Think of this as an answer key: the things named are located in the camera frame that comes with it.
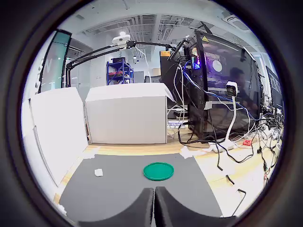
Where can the black monitor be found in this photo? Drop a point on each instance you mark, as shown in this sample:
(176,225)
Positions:
(168,68)

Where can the white tape piece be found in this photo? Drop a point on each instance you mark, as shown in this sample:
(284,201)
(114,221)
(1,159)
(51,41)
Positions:
(62,209)
(91,153)
(189,152)

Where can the blue shelf rack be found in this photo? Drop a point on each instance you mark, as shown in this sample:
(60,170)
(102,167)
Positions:
(118,71)

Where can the black glass computer case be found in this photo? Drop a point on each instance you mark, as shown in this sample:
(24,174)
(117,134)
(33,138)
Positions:
(236,111)

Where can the dark grey mat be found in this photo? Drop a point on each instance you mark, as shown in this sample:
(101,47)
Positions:
(106,189)

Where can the white camera on gooseneck stand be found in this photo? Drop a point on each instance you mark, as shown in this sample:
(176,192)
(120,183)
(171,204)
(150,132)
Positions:
(231,88)

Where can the white partition box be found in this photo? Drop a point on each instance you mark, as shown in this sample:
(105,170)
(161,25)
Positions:
(125,113)
(35,146)
(61,123)

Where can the dark screen with text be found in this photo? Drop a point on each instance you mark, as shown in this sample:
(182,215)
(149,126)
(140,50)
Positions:
(275,87)

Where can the round green lid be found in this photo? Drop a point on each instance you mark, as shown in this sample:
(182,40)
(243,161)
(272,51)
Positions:
(158,171)

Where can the white webcam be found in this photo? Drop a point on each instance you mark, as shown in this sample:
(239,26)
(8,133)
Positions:
(121,39)

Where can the small white plastic terminal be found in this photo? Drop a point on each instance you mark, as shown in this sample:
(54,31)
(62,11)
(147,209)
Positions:
(98,172)

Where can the small red object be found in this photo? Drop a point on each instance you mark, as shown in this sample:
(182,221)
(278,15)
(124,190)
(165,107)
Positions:
(247,142)

